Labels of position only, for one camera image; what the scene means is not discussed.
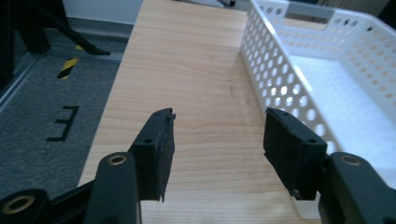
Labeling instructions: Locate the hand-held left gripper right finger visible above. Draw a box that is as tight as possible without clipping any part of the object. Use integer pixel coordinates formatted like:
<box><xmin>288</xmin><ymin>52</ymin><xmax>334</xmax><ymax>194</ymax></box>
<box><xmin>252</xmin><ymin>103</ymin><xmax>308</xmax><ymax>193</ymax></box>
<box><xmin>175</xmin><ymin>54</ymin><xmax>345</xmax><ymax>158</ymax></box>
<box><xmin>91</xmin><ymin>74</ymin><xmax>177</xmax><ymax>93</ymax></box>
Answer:
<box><xmin>262</xmin><ymin>107</ymin><xmax>396</xmax><ymax>224</ymax></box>

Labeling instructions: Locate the black floor tape mark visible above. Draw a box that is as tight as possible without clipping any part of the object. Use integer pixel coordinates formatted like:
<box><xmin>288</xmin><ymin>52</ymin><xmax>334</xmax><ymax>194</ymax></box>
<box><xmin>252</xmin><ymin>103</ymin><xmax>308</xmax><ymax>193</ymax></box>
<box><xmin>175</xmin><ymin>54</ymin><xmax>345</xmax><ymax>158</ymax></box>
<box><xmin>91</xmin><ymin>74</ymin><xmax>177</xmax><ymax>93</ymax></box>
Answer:
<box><xmin>46</xmin><ymin>105</ymin><xmax>80</xmax><ymax>143</ymax></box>

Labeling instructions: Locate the black metal stand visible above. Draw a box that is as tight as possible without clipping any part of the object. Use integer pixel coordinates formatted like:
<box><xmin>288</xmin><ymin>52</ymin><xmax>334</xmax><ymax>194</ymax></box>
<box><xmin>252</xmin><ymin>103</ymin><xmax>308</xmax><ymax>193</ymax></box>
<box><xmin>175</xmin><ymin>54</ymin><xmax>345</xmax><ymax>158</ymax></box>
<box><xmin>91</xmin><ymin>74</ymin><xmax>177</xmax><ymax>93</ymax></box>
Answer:
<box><xmin>0</xmin><ymin>0</ymin><xmax>111</xmax><ymax>91</ymax></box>

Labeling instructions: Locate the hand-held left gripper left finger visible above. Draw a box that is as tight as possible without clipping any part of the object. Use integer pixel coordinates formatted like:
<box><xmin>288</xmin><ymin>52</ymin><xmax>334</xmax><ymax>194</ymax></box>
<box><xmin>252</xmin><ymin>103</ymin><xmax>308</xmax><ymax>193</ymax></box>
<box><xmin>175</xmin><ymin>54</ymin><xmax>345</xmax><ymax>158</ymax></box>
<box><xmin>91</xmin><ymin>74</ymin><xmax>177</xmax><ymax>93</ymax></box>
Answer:
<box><xmin>83</xmin><ymin>107</ymin><xmax>177</xmax><ymax>224</ymax></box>

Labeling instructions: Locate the white perforated plastic basket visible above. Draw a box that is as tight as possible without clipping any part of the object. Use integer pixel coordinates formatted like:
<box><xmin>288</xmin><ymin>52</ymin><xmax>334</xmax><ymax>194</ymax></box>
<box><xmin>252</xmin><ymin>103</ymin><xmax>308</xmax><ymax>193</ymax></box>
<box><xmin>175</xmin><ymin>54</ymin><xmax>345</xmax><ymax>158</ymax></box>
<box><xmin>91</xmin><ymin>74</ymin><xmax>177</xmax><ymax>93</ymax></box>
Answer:
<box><xmin>239</xmin><ymin>0</ymin><xmax>396</xmax><ymax>220</ymax></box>

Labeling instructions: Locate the yellow black striped floor tape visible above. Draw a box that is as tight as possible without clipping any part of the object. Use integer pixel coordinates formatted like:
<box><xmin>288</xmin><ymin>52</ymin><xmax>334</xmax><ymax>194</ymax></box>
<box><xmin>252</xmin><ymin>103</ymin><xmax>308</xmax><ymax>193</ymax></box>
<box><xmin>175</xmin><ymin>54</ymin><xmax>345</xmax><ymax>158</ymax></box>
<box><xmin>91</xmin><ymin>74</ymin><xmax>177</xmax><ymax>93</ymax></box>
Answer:
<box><xmin>56</xmin><ymin>57</ymin><xmax>79</xmax><ymax>80</ymax></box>

